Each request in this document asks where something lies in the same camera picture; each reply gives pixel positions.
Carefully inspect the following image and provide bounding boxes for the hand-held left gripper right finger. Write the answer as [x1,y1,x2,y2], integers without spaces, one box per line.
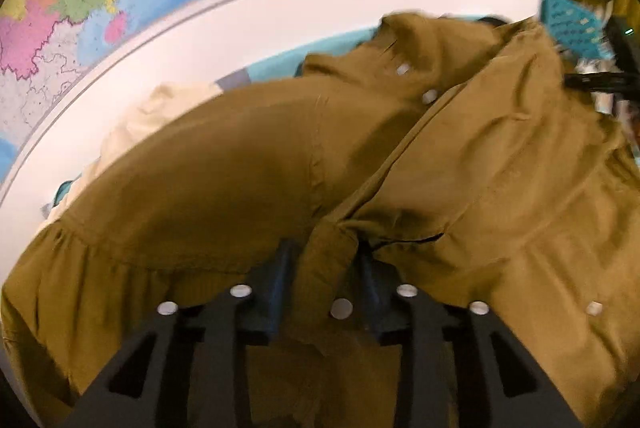
[357,252,583,428]

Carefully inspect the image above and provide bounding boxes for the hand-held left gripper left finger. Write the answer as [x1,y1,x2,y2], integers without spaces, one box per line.
[62,238,301,428]

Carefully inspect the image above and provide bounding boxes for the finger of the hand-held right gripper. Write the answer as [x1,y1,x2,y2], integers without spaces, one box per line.
[564,71,638,96]

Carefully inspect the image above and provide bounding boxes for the mustard brown button dress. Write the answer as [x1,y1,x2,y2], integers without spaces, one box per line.
[0,11,640,428]

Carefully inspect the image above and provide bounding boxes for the teal perforated plastic basket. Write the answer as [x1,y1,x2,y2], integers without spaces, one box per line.
[539,0,613,59]

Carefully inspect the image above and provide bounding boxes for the cream quilt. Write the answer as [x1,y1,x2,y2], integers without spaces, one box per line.
[45,82,228,224]

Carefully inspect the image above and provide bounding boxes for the teal and grey bed sheet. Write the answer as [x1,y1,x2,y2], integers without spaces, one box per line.
[42,27,383,219]

